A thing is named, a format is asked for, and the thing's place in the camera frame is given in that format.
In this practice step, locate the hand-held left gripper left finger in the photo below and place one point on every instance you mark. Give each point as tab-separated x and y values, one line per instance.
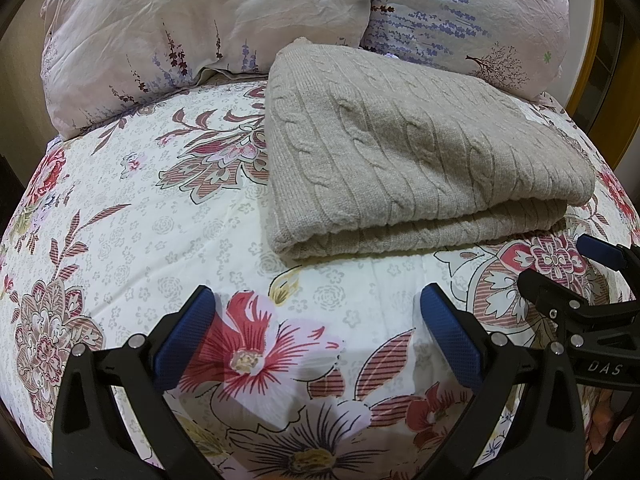
186	338

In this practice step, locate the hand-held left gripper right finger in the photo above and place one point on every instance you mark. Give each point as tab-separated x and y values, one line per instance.
451	336

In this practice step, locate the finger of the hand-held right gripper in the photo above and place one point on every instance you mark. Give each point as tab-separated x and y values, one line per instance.
592	252
550	294

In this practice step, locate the floral bed quilt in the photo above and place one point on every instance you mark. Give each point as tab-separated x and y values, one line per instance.
150	220

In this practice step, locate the lavender print pillow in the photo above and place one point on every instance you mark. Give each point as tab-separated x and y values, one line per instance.
470	15

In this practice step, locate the pink floral pillow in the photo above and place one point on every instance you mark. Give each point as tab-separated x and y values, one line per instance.
200	25

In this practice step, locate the yellow wooden bed frame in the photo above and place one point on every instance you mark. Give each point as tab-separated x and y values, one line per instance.
607	60

